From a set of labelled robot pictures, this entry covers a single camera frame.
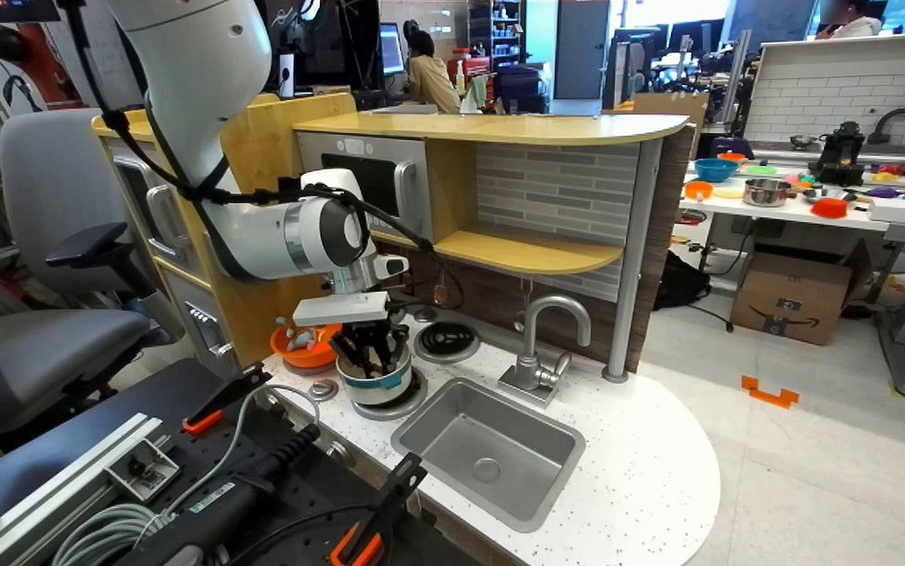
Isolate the black bag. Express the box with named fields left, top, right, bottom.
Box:
left=652, top=247, right=716, bottom=315

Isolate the aluminium rail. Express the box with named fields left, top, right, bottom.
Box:
left=0, top=408, right=168, bottom=566

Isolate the white cable bundle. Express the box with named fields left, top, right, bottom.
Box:
left=51, top=379, right=322, bottom=566

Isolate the blue bowl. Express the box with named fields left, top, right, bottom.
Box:
left=691, top=154, right=740, bottom=185

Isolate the red machine part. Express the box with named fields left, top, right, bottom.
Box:
left=0, top=8, right=87, bottom=109

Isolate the orange bracket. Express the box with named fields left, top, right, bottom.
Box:
left=740, top=375, right=800, bottom=412

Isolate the yellow wooden top board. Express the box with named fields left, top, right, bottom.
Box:
left=293, top=107, right=691, bottom=152

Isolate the white work table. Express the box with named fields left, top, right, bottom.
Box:
left=677, top=168, right=905, bottom=403

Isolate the silver drawer front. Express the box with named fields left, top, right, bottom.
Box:
left=173, top=287, right=241, bottom=375

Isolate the small grey toy item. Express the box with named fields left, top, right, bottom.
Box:
left=281, top=325, right=322, bottom=352

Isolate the yellow wooden shelf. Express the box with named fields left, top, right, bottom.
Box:
left=428, top=225, right=627, bottom=279

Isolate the silver support pole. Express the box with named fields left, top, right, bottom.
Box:
left=601, top=139, right=666, bottom=386

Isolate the silver sink basin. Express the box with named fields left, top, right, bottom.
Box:
left=391, top=375, right=587, bottom=535

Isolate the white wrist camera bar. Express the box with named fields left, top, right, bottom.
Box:
left=288, top=288, right=395, bottom=329

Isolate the grey square bracket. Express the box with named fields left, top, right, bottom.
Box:
left=105, top=438, right=183, bottom=504

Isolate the computer monitor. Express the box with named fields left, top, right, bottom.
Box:
left=378, top=17, right=413, bottom=79

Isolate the red orange bowl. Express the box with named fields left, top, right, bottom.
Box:
left=808, top=190, right=853, bottom=221

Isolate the black stove burner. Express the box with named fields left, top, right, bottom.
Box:
left=345, top=370, right=435, bottom=423
left=413, top=317, right=485, bottom=366

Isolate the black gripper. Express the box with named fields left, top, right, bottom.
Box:
left=327, top=317, right=414, bottom=379

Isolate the grey office chair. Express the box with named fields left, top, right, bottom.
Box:
left=0, top=107, right=179, bottom=438

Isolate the person in white shirt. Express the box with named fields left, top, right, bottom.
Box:
left=813, top=0, right=887, bottom=43

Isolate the orange plastic bowl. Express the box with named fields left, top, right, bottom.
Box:
left=268, top=325, right=344, bottom=375

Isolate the white bowl with teal handles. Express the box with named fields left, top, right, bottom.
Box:
left=332, top=350, right=417, bottom=412

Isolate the wooden toy kitchen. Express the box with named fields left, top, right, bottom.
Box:
left=87, top=92, right=722, bottom=566

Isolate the silver toy microwave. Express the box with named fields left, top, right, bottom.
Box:
left=296, top=131, right=432, bottom=245

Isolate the black clamp with orange handle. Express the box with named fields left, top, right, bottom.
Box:
left=179, top=360, right=274, bottom=440
left=327, top=449, right=432, bottom=566

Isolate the silver oven door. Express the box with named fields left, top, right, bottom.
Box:
left=105, top=139, right=203, bottom=287

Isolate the grey tile backsplash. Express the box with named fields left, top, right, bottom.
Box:
left=470, top=140, right=644, bottom=247

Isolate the silver stove knob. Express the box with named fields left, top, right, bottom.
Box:
left=305, top=376, right=344, bottom=406

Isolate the black machine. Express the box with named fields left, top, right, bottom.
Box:
left=808, top=119, right=870, bottom=188

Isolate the person in tan shirt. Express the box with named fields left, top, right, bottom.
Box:
left=398, top=17, right=466, bottom=116

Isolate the white brick pattern panel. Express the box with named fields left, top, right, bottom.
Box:
left=742, top=31, right=905, bottom=152

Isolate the silver toy faucet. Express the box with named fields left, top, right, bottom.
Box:
left=495, top=292, right=594, bottom=408

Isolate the cardboard box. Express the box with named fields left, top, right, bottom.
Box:
left=730, top=247, right=863, bottom=350

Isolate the black cylindrical tool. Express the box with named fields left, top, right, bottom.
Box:
left=133, top=422, right=327, bottom=566

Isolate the small white device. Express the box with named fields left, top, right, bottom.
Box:
left=276, top=49, right=300, bottom=103

